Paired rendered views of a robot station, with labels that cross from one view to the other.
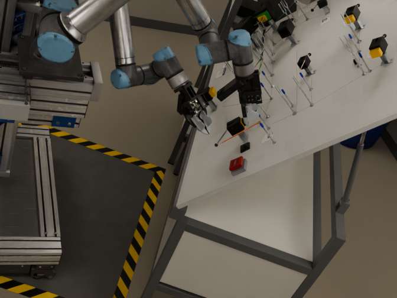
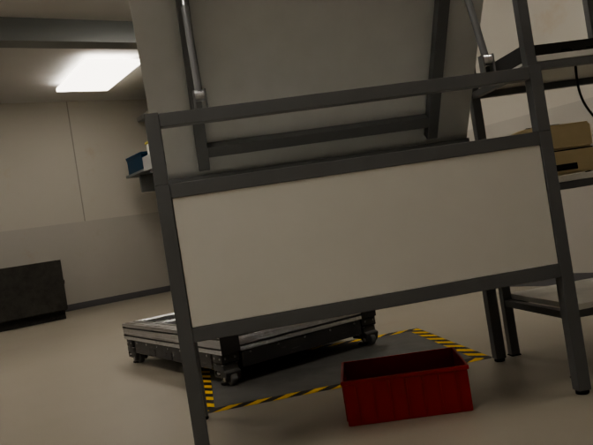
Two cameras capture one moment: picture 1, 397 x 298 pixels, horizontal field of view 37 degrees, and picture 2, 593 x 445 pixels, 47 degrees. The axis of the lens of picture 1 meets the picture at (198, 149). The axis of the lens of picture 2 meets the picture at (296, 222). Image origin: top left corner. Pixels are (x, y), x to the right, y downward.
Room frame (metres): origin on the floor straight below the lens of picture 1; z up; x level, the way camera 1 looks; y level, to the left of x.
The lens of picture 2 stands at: (1.95, -2.51, 0.64)
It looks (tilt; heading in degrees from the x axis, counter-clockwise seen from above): 0 degrees down; 87
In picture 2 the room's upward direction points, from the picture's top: 9 degrees counter-clockwise
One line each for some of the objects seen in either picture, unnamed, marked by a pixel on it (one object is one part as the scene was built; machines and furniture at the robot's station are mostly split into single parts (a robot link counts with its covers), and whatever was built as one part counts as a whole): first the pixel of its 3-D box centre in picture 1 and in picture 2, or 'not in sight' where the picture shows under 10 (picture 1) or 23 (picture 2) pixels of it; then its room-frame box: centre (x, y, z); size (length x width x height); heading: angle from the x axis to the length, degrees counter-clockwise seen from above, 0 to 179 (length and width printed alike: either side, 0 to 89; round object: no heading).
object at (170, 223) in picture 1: (178, 200); not in sight; (1.92, -0.01, 0.60); 0.55 x 0.03 x 0.39; 6
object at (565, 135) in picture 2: not in sight; (544, 152); (3.02, -0.03, 0.76); 0.30 x 0.21 x 0.20; 100
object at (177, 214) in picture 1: (201, 124); (320, 168); (2.19, 0.04, 0.83); 1.18 x 0.05 x 0.06; 6
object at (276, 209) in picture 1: (247, 183); (349, 227); (2.22, -0.28, 0.60); 1.17 x 0.58 x 0.40; 6
